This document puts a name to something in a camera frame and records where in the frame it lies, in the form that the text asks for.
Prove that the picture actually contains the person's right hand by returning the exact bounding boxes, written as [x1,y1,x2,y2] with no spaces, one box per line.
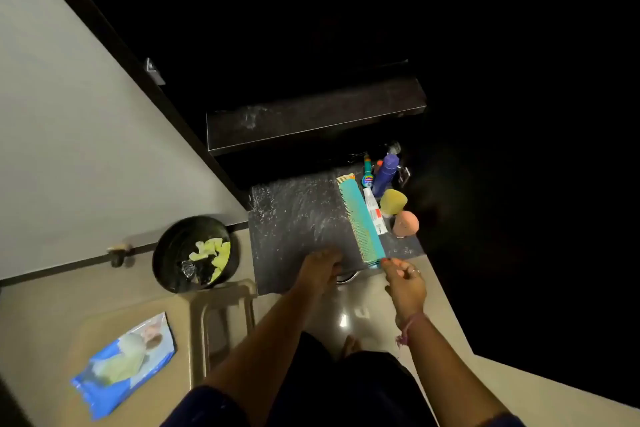
[382,257,429,330]

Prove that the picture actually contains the person's left hand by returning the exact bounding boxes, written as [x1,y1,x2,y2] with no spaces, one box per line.
[292,247,346,298]

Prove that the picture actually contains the pink makeup sponge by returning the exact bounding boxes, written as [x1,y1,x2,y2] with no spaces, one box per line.
[391,211,420,240]

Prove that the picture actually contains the teal wide-tooth comb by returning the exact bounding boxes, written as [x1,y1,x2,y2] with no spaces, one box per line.
[336,173,386,270]

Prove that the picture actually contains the white tube with red label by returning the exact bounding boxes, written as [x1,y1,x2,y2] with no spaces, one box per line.
[362,186,389,235]

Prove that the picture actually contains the yellow makeup sponge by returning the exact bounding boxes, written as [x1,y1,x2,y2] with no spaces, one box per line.
[379,189,409,218]

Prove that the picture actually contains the blue plastic bottle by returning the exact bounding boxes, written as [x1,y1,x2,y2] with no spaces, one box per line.
[371,153,401,197]

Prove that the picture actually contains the person's right forearm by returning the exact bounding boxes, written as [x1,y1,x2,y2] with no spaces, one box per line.
[399,314,506,427]

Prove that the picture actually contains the person's left forearm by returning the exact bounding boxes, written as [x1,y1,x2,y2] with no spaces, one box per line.
[202,285,323,427]

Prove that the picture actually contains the person's bare foot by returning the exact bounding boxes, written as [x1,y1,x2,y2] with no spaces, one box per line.
[341,335,363,360]

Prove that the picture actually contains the person's dark trousers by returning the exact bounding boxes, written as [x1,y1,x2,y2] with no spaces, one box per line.
[269,331,439,427]

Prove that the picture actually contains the pink wrist thread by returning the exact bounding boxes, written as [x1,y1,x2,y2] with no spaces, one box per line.
[397,312,430,348]

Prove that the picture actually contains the yellow crumpled wipes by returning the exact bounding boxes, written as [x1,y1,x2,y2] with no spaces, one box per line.
[188,237,232,285]

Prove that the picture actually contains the metal cabinet hinge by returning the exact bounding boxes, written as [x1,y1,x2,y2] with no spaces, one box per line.
[385,141,412,187]

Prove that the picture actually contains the black round waste bin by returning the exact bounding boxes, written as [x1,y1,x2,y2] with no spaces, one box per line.
[151,215,241,294]

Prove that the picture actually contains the beige plastic stool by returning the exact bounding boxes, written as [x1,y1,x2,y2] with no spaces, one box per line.
[29,279,259,427]

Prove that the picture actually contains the dark cabinet shelf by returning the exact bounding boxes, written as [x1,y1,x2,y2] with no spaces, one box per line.
[205,76,427,157]

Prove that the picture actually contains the blue patterned right sleeve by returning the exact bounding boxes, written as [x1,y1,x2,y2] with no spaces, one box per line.
[475,411,526,427]

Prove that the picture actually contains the blue patterned sleeve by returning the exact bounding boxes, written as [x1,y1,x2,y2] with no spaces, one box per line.
[475,411,526,427]
[161,384,249,427]

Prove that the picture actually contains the blue patterned left sleeve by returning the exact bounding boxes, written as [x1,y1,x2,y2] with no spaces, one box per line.
[161,384,249,427]

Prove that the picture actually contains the beige door knob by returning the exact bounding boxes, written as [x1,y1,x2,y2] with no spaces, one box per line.
[107,243,135,268]

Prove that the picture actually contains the blue wet wipes pack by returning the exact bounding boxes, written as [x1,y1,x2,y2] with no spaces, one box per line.
[71,311,177,421]

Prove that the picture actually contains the metal door hinge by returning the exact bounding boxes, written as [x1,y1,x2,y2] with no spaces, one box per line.
[145,57,166,87]

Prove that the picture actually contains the pale cabinet door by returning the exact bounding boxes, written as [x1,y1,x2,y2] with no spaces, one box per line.
[0,0,249,282]

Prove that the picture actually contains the dark furniture piece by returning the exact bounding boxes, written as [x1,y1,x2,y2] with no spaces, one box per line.
[0,371,33,427]

